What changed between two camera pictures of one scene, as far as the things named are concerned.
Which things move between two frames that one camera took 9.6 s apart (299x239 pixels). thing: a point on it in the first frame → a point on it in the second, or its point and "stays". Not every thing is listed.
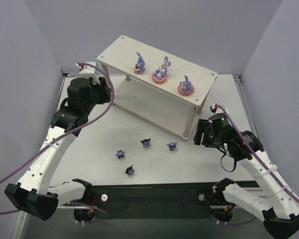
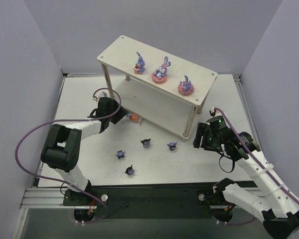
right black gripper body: [199, 133] stays
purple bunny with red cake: [139, 68] stays
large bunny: [160, 75] stays
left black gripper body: [103, 90] → [117, 113]
